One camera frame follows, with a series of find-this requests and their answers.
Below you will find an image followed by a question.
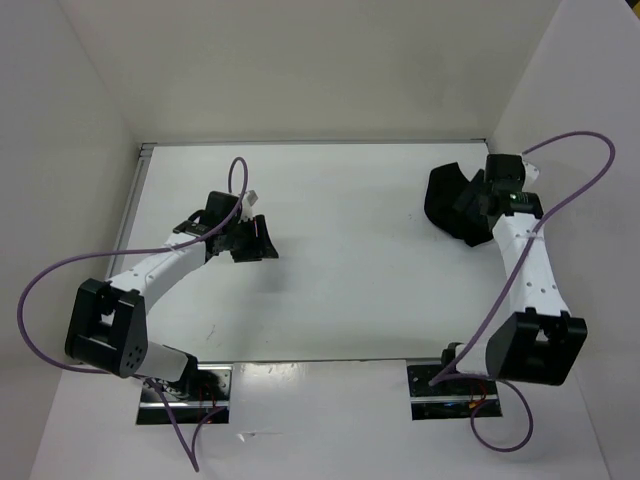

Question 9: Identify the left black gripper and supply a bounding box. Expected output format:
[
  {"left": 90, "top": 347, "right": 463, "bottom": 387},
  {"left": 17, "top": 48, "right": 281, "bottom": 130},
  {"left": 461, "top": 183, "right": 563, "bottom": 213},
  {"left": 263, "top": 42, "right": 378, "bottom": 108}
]
[{"left": 221, "top": 214, "right": 278, "bottom": 263}]

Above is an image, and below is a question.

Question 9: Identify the black skirt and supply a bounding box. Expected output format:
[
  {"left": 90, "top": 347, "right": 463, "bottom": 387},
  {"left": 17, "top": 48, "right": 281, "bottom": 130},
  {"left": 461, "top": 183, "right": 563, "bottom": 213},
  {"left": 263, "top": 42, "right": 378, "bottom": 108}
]
[{"left": 424, "top": 162, "right": 493, "bottom": 247}]

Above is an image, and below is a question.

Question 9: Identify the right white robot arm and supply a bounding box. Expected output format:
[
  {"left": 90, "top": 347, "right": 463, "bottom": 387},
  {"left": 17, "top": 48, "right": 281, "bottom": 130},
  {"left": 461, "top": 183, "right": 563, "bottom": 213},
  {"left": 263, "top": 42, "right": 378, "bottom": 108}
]
[{"left": 478, "top": 171, "right": 588, "bottom": 386}]

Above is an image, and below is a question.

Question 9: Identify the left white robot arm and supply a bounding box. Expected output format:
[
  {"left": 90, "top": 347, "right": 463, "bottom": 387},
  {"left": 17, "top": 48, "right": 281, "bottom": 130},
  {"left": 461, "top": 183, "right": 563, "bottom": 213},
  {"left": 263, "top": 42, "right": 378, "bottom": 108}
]
[{"left": 65, "top": 215, "right": 279, "bottom": 400}]

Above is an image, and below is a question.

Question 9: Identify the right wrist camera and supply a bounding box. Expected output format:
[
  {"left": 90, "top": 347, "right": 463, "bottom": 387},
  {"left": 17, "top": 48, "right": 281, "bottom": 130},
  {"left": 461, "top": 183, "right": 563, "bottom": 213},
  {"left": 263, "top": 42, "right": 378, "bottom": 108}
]
[{"left": 484, "top": 154, "right": 540, "bottom": 191}]

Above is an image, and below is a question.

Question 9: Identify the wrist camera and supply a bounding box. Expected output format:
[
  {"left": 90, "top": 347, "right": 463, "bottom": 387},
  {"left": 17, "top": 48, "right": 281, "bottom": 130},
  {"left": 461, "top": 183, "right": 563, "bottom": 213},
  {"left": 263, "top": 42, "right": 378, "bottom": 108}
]
[
  {"left": 484, "top": 154, "right": 540, "bottom": 191},
  {"left": 199, "top": 190, "right": 258, "bottom": 227}
]

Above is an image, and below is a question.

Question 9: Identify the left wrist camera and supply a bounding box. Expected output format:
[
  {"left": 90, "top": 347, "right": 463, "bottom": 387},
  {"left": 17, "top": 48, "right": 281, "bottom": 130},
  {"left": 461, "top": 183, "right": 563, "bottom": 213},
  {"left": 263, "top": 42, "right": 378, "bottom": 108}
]
[{"left": 199, "top": 190, "right": 258, "bottom": 227}]

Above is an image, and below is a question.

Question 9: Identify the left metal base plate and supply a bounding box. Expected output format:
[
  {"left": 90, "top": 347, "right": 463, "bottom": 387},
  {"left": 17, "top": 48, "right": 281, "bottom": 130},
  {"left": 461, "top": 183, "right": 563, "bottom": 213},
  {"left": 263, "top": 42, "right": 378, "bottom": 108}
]
[{"left": 136, "top": 363, "right": 233, "bottom": 426}]

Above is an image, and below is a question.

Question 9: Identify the metal base plate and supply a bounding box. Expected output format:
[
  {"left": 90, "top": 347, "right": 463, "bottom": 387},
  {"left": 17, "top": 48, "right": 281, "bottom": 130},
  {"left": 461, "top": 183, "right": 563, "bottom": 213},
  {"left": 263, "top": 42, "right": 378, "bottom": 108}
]
[
  {"left": 406, "top": 359, "right": 502, "bottom": 421},
  {"left": 136, "top": 363, "right": 233, "bottom": 426}
]

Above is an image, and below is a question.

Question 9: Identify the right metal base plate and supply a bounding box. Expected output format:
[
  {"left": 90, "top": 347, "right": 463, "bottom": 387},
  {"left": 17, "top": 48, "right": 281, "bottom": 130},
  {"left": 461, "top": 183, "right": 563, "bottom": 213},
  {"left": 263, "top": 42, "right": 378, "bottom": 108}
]
[{"left": 406, "top": 359, "right": 502, "bottom": 421}]

